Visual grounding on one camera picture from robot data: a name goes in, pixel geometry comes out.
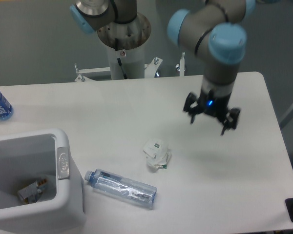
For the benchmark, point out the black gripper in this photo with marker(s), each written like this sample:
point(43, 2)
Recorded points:
point(213, 101)

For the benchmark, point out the white paper trash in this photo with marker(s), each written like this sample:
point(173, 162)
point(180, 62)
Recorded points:
point(157, 153)

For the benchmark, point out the clear plastic bottle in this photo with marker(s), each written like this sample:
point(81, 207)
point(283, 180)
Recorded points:
point(122, 187)

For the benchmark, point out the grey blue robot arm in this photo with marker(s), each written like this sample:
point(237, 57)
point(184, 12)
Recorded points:
point(213, 34)

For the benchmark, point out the white plastic trash can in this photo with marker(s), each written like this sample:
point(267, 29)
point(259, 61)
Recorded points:
point(30, 156)

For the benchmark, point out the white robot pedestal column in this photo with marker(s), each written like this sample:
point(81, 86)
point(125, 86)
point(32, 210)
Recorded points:
point(125, 44)

